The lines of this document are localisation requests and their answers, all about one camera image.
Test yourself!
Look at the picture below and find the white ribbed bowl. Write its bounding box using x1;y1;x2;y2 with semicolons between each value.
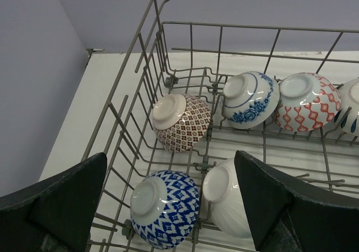
202;158;252;239

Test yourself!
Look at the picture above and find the blue floral bowl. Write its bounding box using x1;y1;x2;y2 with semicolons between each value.
223;71;280;130

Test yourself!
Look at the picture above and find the brown patterned bowl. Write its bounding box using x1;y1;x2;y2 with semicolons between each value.
153;94;211;153

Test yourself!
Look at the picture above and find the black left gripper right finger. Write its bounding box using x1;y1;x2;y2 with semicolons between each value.
234;150;358;251

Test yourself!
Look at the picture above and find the blue zigzag pattern bowl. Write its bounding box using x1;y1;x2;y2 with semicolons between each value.
130;170;200;250

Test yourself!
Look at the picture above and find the red diamond pattern bowl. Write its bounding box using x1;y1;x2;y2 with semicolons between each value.
275;72;341;132

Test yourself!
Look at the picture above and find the grey wire dish rack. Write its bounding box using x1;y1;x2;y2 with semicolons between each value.
82;0;358;251

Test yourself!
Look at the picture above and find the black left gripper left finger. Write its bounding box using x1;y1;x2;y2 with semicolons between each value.
1;153;107;251

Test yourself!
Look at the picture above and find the teal striped bowl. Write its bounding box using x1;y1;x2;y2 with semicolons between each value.
334;78;358;136

